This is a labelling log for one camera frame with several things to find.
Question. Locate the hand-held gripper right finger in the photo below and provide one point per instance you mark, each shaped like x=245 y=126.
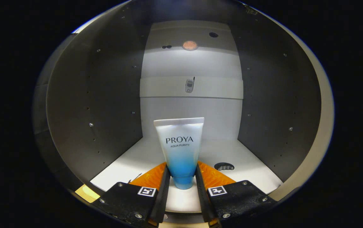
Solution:
x=204 y=205

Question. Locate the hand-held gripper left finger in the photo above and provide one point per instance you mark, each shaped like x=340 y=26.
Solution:
x=161 y=202

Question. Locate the white and blue tube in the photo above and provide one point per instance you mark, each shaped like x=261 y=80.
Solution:
x=181 y=152

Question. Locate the dark grey cabinet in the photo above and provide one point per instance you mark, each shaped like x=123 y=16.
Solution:
x=105 y=95

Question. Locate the round cabinet light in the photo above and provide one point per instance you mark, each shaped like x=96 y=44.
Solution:
x=190 y=45

